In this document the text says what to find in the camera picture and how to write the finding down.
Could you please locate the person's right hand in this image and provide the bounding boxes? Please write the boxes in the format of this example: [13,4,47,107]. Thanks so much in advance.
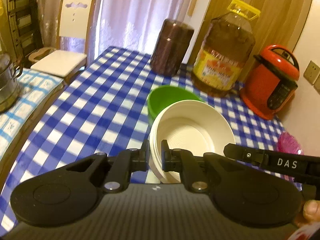
[294,200,320,228]

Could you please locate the red electric pressure cooker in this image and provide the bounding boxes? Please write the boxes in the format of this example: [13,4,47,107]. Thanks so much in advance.
[240,44,299,120]

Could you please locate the dark folding rack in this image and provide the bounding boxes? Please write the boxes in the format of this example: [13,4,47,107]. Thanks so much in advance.
[7,0,43,68]

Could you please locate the steel steamer pot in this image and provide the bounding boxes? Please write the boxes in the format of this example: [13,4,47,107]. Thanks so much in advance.
[0,51,23,113]

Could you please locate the white wooden chair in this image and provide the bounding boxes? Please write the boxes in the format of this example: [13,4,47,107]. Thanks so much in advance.
[31,0,95,84]

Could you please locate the light blue patterned side cloth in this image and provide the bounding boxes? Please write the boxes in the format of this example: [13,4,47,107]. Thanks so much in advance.
[1,69,64,158]

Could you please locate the brown metal canister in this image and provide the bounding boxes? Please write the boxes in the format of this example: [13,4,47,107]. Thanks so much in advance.
[150,18,194,76]

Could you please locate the green plastic bowl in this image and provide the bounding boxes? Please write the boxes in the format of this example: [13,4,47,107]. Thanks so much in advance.
[147,85,203,126]

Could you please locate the cream plastic bowl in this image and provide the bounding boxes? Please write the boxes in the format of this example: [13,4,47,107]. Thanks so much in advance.
[149,100,236,184]

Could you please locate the large cooking oil bottle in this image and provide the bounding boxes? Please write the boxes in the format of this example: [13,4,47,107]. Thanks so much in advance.
[191,0,260,97]

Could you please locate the blue white checkered tablecloth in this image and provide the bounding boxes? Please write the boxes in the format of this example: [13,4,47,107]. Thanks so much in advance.
[1,47,285,234]

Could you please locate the sheer lilac curtain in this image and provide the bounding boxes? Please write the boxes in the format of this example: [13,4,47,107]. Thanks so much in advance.
[37,0,190,60]

